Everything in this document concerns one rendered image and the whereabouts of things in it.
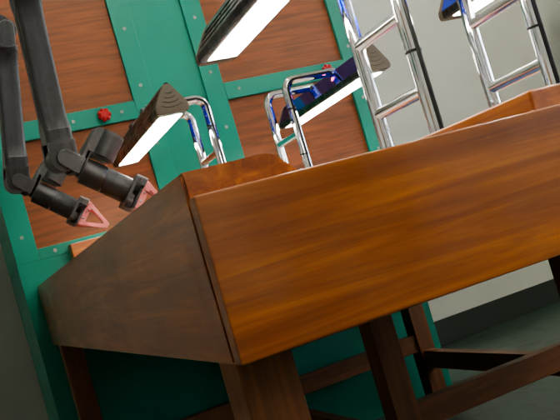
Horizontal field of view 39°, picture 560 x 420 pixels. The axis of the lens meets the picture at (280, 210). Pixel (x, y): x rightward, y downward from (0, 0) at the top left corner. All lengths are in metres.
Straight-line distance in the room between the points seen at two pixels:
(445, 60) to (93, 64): 2.08
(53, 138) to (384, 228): 1.03
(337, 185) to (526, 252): 0.23
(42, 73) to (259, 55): 1.28
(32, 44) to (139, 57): 1.03
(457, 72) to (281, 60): 1.54
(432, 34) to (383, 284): 3.48
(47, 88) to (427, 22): 2.80
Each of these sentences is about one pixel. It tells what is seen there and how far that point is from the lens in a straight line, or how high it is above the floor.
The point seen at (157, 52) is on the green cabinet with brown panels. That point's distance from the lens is 2.74.
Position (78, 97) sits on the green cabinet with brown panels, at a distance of 2.65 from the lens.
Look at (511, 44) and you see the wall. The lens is 4.47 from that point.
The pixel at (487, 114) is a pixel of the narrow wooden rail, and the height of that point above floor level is 0.76.
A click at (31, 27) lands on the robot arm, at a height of 1.25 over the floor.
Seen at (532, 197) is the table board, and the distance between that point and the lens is 0.89.
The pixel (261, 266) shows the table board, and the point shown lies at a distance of 0.73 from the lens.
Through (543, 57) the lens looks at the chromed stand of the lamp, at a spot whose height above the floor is 0.85.
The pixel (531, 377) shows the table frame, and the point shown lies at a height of 0.20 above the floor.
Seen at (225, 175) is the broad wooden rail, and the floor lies 0.75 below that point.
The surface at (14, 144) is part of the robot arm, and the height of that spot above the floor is 1.11.
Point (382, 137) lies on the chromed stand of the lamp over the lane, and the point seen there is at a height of 0.80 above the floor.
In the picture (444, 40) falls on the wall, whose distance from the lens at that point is 4.23.
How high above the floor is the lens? 0.67
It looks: 3 degrees up
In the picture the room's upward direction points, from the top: 16 degrees counter-clockwise
